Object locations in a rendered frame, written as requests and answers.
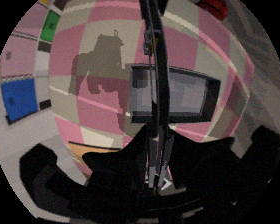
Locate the light brown wooden board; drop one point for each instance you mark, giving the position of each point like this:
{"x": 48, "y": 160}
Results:
{"x": 79, "y": 149}

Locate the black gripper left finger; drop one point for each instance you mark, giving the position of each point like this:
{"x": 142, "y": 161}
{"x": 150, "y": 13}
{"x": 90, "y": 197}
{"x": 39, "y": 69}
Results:
{"x": 130, "y": 161}

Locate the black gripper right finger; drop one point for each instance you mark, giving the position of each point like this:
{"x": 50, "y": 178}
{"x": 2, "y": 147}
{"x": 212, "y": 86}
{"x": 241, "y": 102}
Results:
{"x": 186, "y": 156}

